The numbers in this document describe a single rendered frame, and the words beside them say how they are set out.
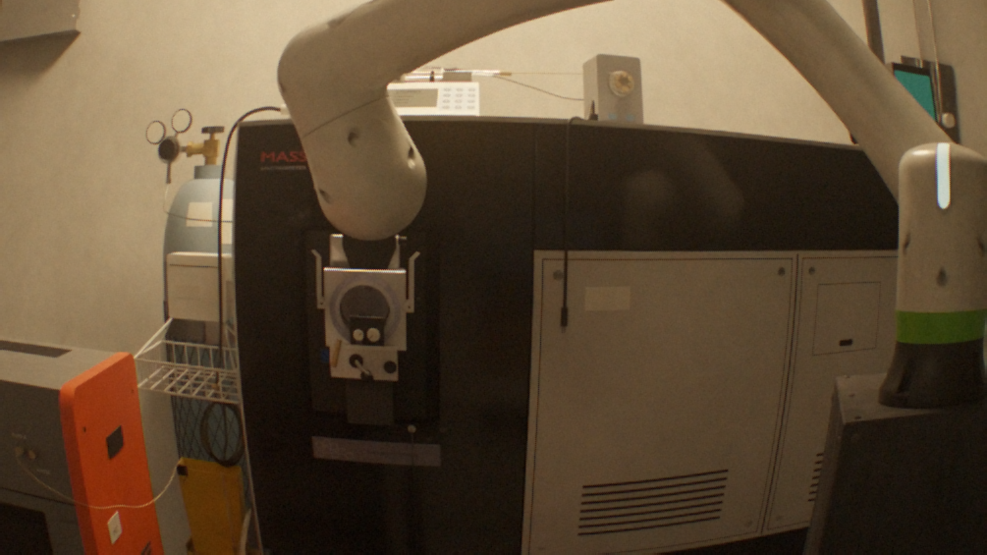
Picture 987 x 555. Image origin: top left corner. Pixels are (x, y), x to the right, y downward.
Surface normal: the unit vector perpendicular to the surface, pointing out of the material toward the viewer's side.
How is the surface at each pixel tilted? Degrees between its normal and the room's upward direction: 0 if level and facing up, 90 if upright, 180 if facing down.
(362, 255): 90
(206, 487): 93
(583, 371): 90
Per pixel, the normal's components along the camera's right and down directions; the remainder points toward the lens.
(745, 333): 0.08, 0.01
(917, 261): -0.86, -0.01
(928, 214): -0.70, 0.00
